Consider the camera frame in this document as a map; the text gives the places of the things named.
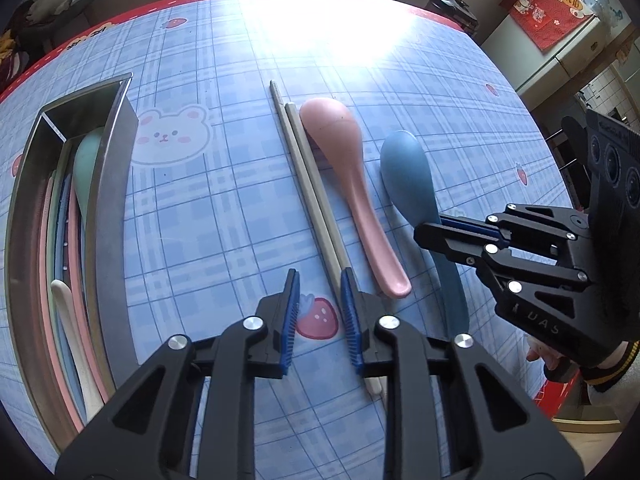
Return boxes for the person's right hand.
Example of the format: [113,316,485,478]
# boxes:
[526,336,568,382]

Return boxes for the stainless steel utensil tray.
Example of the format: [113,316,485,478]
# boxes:
[4,72,140,453]

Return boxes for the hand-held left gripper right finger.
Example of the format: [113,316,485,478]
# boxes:
[340,267,586,480]

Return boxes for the person's right forearm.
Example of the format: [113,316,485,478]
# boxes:
[580,340,640,423]

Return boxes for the pile of clothes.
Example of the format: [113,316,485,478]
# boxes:
[0,0,51,88]

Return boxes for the white spoon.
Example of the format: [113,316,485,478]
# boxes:
[50,280,107,423]

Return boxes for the black kitchen appliance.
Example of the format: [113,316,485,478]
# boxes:
[425,0,479,37]

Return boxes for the black chair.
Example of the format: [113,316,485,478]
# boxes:
[547,116,593,211]

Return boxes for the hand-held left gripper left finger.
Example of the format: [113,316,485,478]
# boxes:
[55,269,303,480]

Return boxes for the green spoon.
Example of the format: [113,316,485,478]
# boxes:
[72,127,106,241]

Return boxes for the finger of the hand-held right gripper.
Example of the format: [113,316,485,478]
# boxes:
[414,221,593,293]
[440,203,592,257]

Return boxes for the red printed cloth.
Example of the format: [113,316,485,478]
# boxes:
[510,0,590,52]

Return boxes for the blue spoon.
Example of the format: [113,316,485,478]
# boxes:
[380,130,471,341]

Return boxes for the green chopstick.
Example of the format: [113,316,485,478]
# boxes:
[46,170,63,286]

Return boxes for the pink spoon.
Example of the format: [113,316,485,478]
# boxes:
[299,98,413,298]

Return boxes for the white refrigerator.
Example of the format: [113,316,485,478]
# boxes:
[482,10,610,95]

